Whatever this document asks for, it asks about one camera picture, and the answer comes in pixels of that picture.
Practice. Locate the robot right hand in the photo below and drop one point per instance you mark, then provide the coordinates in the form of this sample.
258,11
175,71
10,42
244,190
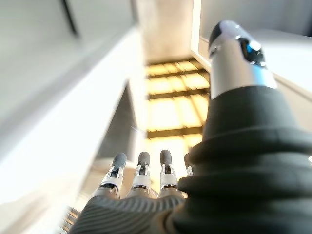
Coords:
243,170

